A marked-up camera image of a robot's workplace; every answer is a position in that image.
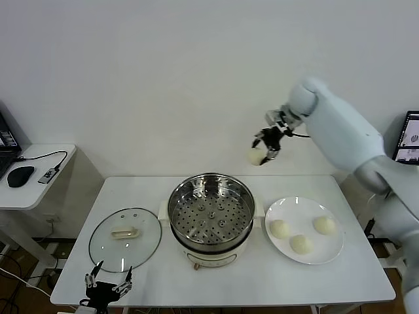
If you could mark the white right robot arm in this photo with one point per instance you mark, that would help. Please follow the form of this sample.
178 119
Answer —
343 131

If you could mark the grey usb hub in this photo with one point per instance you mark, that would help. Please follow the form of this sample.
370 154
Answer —
46 175

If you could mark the black computer mouse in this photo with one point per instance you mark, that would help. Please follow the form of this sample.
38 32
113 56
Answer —
20 176

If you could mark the grey laptop showing camera views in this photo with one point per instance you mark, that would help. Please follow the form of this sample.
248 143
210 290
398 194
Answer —
409 140

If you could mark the round glass pot lid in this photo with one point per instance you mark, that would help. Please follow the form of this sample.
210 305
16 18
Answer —
108 225

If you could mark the white steamed baozi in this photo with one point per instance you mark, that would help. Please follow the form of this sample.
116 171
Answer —
280 229
301 244
256 157
324 225

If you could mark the white side table with mouse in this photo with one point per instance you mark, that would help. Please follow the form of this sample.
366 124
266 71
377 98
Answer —
36 193

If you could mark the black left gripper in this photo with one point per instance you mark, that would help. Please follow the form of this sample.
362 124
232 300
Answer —
101 292

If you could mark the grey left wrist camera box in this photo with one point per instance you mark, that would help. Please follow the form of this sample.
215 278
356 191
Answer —
83 304

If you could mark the white side table with sticker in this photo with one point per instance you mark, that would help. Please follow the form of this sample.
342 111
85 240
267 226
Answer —
355 212

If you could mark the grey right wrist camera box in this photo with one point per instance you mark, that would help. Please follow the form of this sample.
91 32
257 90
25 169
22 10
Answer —
273 117

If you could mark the black laptop with dark screen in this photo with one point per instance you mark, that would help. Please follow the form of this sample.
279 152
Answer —
6 153

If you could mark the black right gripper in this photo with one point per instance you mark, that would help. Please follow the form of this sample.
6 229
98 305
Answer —
274 139

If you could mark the perforated steel steamer basket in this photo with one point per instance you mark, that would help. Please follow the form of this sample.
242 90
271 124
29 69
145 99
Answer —
211 196

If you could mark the white round plate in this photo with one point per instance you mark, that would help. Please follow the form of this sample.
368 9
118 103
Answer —
304 209

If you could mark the cream electric cooking pot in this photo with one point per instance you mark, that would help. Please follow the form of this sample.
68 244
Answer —
212 256

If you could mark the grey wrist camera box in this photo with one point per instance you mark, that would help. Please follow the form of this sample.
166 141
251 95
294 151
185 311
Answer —
83 304
273 117

